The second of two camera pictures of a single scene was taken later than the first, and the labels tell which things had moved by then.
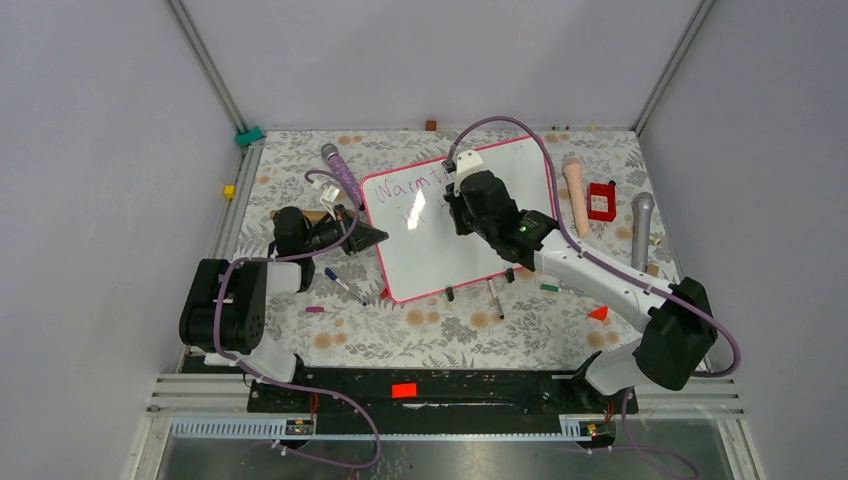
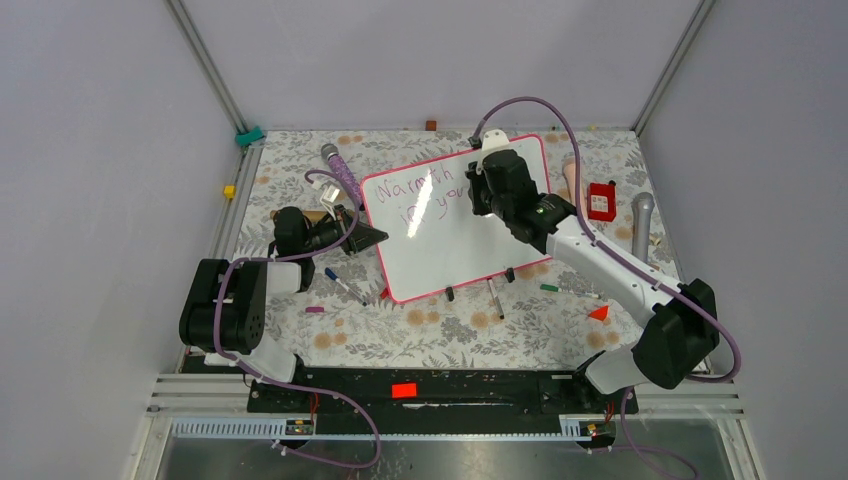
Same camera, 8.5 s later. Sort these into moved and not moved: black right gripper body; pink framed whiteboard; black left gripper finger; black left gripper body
Moved: black right gripper body
Not moved: pink framed whiteboard; black left gripper finger; black left gripper body
